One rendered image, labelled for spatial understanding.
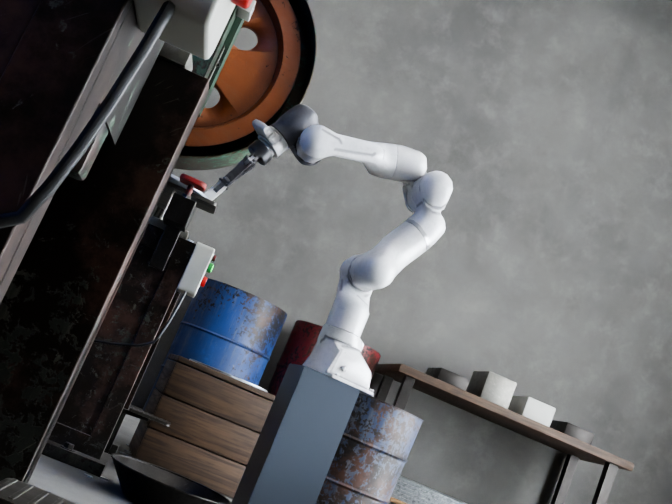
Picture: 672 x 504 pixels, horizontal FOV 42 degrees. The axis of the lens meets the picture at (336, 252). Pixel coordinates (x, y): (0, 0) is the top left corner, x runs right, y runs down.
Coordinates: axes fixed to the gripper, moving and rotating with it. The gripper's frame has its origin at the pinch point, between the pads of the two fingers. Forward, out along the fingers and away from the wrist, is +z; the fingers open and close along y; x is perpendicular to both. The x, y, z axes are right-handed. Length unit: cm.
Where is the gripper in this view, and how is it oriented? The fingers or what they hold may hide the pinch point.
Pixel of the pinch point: (214, 191)
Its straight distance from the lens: 262.2
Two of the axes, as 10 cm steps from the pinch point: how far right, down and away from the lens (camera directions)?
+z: -7.2, 6.6, -2.4
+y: -2.1, 1.2, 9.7
